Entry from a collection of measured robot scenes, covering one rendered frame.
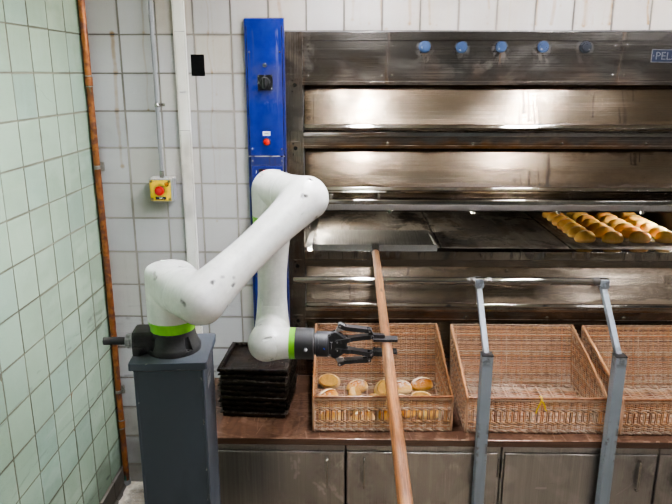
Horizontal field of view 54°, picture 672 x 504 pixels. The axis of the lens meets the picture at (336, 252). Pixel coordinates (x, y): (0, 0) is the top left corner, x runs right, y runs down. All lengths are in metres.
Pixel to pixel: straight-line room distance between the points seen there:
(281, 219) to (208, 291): 0.28
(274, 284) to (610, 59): 1.73
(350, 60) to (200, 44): 0.62
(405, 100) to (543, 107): 0.57
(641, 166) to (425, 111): 0.95
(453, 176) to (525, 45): 0.60
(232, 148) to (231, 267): 1.25
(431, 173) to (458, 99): 0.32
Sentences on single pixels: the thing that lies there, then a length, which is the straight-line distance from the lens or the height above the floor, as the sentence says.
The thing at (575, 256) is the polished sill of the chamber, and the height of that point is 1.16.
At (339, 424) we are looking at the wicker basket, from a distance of 2.71.
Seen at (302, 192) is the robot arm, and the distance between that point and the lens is 1.77.
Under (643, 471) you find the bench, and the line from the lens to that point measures 2.94.
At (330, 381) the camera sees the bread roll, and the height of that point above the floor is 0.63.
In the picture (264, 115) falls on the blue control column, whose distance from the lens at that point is 2.80.
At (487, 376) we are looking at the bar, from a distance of 2.50.
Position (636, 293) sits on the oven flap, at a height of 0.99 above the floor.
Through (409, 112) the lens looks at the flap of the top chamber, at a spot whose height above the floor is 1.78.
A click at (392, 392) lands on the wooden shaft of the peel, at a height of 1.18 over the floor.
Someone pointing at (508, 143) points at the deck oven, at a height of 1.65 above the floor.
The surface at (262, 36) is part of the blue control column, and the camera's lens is 2.80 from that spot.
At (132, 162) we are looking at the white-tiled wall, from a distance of 2.98.
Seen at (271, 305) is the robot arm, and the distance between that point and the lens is 2.00.
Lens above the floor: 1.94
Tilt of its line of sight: 15 degrees down
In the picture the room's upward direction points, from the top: straight up
